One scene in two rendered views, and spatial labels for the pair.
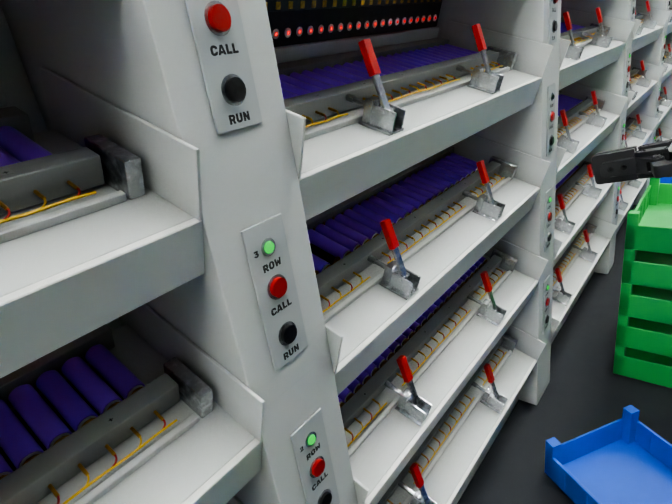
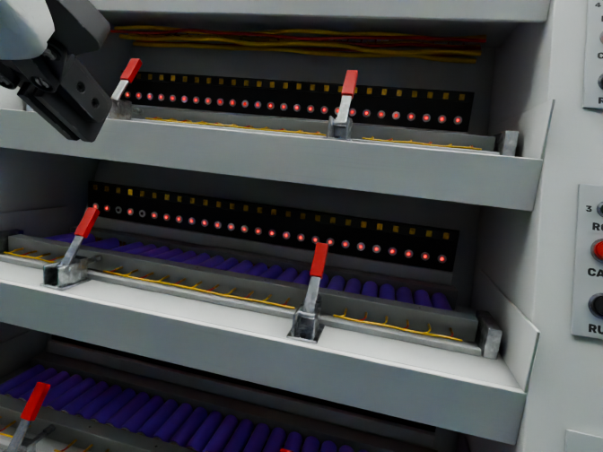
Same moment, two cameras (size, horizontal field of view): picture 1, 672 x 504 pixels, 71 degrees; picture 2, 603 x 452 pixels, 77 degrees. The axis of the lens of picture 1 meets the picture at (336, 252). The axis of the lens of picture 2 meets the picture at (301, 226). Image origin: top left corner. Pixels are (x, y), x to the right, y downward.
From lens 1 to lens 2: 0.78 m
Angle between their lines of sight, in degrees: 67
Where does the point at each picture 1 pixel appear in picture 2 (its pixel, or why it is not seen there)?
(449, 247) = (172, 306)
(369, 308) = (25, 273)
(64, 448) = not seen: outside the picture
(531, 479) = not seen: outside the picture
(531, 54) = (534, 127)
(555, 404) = not seen: outside the picture
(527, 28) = (537, 91)
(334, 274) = (57, 244)
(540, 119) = (537, 239)
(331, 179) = (11, 121)
